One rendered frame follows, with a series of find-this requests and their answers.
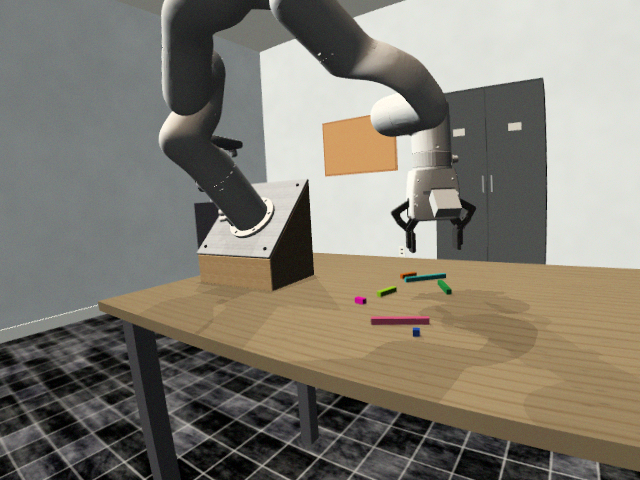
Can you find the pink rod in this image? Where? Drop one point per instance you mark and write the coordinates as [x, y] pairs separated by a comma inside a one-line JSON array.
[[401, 320]]

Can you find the turquoise rod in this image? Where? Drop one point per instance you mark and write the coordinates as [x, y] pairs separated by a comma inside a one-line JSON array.
[[425, 277]]

